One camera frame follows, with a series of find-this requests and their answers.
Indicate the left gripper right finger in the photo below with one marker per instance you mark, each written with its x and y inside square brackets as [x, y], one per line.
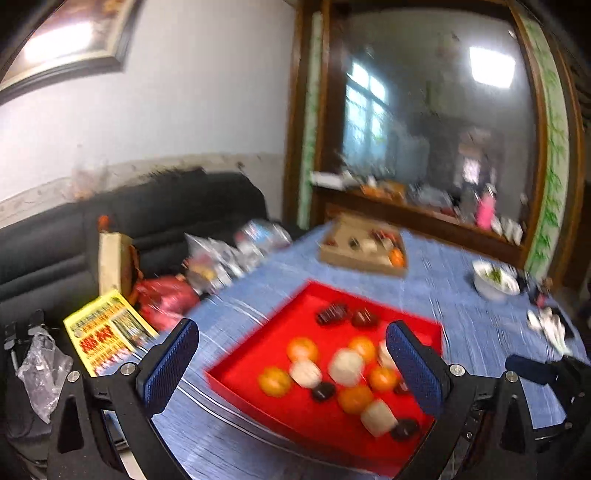
[484, 423]

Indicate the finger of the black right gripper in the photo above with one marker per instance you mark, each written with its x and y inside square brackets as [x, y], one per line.
[569, 378]

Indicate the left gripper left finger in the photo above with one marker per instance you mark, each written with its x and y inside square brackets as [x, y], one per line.
[80, 445]

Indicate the dark round fruit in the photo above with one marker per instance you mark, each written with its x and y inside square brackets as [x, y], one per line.
[405, 429]

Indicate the red date fruit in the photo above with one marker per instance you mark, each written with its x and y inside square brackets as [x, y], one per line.
[336, 312]
[365, 319]
[323, 391]

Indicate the red plastic tray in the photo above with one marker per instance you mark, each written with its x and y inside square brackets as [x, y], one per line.
[323, 427]

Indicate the white gloved right hand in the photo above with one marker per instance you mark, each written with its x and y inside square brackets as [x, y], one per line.
[549, 324]

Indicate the clear plastic bag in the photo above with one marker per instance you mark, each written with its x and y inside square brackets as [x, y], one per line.
[43, 373]

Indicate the yellow red flyer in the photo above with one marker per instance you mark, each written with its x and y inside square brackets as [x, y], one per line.
[107, 331]

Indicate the beige cylindrical cake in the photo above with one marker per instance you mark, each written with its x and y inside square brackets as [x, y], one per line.
[306, 373]
[384, 358]
[346, 367]
[378, 418]

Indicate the orange fruit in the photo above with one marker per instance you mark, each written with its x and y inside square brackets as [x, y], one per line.
[365, 347]
[383, 379]
[353, 400]
[274, 382]

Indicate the blue plaid tablecloth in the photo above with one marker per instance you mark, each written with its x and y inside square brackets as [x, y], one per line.
[213, 439]

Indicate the white bowl with greens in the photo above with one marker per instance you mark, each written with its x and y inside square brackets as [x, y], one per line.
[494, 283]

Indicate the red plastic bag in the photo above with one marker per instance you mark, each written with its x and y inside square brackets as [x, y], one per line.
[162, 302]

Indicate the black sofa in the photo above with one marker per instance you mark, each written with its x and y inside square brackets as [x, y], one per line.
[49, 261]

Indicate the tan paper bag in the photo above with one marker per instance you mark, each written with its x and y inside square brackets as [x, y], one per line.
[117, 260]

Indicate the snack packets pile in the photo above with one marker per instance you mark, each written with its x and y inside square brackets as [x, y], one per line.
[213, 264]

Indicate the cardboard box with items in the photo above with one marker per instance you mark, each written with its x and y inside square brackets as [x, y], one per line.
[364, 244]

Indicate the wooden mirror cabinet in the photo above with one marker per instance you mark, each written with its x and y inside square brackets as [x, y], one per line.
[458, 120]

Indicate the framed wall picture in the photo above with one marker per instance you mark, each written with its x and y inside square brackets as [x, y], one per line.
[78, 38]

